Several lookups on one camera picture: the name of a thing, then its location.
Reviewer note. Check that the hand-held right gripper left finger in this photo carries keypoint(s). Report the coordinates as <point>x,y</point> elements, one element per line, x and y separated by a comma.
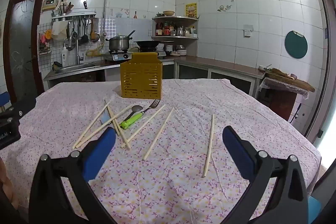
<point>101,150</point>

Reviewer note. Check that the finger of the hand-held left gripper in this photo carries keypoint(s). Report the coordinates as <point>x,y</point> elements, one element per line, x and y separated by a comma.
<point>18,108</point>

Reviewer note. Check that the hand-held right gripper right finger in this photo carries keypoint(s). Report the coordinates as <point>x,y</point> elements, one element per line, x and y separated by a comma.
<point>236,153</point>

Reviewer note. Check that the wooden chopstick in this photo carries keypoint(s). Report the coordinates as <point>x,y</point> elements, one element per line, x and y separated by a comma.
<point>123,111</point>
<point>90,125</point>
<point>117,127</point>
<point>124,137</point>
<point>147,123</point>
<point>158,133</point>
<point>209,145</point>

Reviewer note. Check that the yellow slotted utensil holder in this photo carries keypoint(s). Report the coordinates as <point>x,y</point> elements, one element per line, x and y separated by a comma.
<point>141,77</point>

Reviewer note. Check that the person's left forearm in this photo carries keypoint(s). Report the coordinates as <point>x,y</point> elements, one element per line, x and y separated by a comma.
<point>4,182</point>

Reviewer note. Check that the cup of kitchen utensils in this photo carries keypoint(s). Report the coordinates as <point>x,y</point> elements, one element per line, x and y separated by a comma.
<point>65,9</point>

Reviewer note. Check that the metal spoon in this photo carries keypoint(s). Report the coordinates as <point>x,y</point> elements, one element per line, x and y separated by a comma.
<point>137,108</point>

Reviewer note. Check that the dark wooden door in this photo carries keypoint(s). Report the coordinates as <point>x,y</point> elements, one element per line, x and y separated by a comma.
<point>23,43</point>

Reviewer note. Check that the plastic-covered side table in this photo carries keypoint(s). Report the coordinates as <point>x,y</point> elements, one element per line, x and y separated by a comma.
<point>281,103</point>

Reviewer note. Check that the white soap bottle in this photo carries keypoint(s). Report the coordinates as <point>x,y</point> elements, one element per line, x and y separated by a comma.
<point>64,57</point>

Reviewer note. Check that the stainless steel sink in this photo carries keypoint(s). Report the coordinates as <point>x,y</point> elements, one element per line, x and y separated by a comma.
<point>76,68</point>

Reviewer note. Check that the pink floral tablecloth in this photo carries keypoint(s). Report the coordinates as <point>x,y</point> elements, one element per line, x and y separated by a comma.
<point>170,187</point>

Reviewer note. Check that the metal kitchen faucet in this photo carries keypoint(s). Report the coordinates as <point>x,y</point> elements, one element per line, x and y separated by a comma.
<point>78,53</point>

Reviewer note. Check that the hanging white cloth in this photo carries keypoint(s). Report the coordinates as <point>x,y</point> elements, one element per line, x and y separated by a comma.
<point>59,31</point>

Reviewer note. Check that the brown kitchen counter cabinet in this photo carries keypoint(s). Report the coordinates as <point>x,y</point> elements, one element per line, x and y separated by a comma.
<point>223,65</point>

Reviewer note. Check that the wooden cutting board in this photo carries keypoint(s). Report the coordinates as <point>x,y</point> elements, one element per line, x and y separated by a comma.
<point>288,79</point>

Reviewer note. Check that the steel gas stove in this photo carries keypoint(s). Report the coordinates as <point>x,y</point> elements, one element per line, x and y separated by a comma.
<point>118,56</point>

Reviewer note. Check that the hanging black spatula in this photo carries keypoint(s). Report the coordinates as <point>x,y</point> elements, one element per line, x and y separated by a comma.
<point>84,37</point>

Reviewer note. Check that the stainless steel pot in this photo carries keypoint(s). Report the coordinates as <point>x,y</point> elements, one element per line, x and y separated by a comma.
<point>118,43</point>

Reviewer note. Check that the black wok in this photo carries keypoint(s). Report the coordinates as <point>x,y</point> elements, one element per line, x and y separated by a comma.
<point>147,43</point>

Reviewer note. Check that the stack of dishes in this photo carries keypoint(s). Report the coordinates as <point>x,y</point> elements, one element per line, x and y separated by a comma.
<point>178,50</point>

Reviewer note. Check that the round green cutting board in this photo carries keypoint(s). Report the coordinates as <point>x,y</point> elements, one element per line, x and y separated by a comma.
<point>296,45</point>

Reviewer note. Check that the group of metal cups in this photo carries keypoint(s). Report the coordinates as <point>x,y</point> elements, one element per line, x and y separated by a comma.
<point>185,32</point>

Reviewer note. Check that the row of sauce bottles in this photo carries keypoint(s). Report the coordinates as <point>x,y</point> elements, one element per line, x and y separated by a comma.
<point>165,29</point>

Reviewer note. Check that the white corner shelf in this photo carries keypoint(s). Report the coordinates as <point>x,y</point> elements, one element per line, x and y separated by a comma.
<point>181,18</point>

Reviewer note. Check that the beige bowl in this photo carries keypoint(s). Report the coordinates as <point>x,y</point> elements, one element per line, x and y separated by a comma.
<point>168,13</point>

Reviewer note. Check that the metal wall utensil rack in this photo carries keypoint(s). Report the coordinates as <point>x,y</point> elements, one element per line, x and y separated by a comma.
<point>73,16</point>

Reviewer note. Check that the wall-mounted electric box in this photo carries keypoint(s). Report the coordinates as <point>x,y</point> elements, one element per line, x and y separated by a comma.
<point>49,4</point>

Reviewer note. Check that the dark door frame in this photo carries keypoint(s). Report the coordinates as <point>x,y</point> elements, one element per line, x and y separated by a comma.
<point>325,69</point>

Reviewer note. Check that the white wall socket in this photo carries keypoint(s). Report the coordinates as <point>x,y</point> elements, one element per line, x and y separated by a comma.
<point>248,31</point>

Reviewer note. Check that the yellow wall poster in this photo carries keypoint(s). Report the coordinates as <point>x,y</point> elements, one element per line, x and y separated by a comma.
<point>191,10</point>

